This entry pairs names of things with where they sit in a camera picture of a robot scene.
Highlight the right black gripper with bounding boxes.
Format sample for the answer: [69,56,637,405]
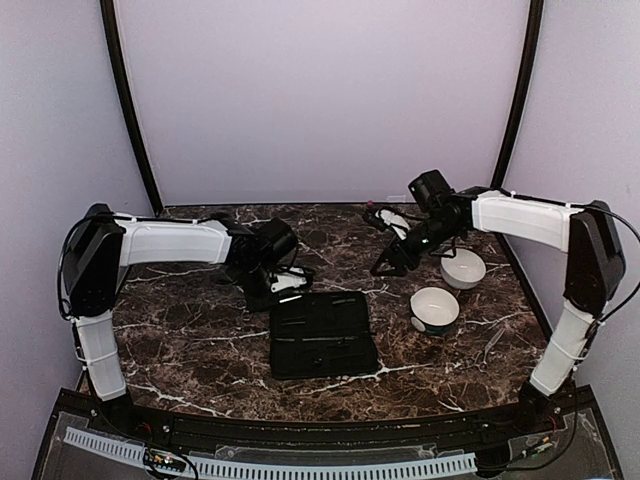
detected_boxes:
[371,214,461,276]

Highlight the silver scissors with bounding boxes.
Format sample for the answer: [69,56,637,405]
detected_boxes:
[474,327,506,372]
[278,295,304,304]

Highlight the black zippered tool case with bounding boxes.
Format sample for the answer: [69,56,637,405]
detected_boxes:
[269,291,378,380]

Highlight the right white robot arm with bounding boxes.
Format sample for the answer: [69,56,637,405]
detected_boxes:
[363,187,626,397]

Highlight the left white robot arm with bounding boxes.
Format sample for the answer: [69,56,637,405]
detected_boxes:
[56,203,314,436]

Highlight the white and teal bowl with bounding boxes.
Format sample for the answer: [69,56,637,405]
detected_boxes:
[409,287,460,336]

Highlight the plain white bowl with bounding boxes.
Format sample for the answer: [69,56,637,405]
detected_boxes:
[440,248,486,290]

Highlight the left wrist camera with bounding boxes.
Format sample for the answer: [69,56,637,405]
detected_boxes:
[257,218,298,263]

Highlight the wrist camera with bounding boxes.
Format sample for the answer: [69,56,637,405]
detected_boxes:
[257,218,298,263]
[408,169,454,213]

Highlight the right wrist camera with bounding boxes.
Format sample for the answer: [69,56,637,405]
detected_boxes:
[408,169,454,213]

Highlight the black front rail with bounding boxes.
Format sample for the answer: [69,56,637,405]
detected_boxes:
[33,387,622,479]

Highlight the white slotted cable duct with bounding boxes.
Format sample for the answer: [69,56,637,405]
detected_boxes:
[62,427,477,479]

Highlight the right black frame post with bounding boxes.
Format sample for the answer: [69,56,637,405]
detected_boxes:
[490,0,545,189]

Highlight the black frame post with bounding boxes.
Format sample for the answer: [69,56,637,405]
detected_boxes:
[99,0,164,215]
[490,0,545,189]

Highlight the left black frame post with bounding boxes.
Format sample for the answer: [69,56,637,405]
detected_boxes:
[99,0,164,215]

